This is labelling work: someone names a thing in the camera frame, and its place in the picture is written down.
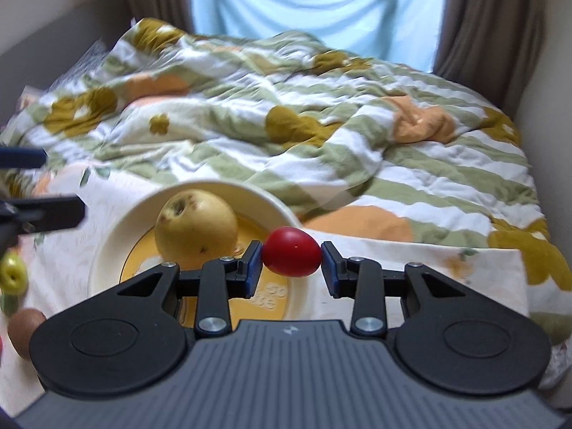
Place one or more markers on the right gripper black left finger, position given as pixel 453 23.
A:
pixel 215 284

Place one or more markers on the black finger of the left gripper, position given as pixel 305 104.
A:
pixel 32 215
pixel 21 157

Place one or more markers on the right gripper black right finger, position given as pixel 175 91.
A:
pixel 367 283

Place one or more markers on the large yellow pear apple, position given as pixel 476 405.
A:
pixel 194 227

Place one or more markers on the red cherry tomato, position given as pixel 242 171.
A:
pixel 291 252

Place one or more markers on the brown kiwi fruit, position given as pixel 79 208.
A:
pixel 21 327

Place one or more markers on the floral cream tablecloth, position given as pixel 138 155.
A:
pixel 59 263

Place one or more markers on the green apple left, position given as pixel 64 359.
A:
pixel 13 274

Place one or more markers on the cream yellow plate bowl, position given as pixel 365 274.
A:
pixel 129 248

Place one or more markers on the grey bed headboard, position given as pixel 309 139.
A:
pixel 39 59

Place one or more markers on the patterned grey pillow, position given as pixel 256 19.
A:
pixel 90 60

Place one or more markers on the floral striped duvet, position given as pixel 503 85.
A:
pixel 351 145

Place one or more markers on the light blue window cloth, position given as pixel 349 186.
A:
pixel 400 31

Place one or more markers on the brown curtain right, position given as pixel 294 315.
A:
pixel 491 47

